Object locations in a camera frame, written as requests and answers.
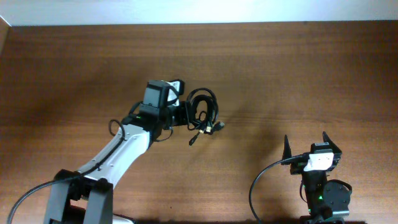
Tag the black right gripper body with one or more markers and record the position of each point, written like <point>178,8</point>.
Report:
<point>298,168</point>

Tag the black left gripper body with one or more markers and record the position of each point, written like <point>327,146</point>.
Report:
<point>178,116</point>

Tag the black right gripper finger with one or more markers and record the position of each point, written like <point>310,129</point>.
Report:
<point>287,153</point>
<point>334,147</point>

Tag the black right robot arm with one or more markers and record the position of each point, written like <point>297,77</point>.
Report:
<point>327,200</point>

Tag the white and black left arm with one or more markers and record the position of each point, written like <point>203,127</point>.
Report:
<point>86,195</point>

